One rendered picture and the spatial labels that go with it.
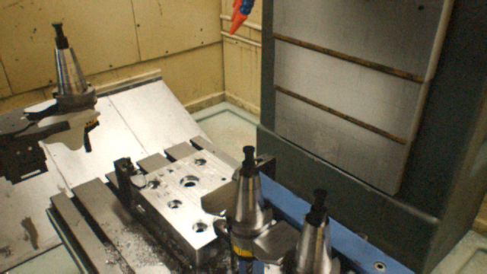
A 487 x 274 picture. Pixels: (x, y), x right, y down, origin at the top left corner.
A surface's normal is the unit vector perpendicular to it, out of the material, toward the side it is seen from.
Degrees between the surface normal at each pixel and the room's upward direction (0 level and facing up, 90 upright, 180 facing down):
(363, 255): 0
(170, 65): 90
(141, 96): 24
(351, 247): 0
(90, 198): 0
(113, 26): 90
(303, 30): 90
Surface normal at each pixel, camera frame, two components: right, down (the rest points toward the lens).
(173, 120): 0.26, -0.62
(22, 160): 0.65, 0.39
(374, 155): -0.77, 0.34
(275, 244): -0.01, -0.85
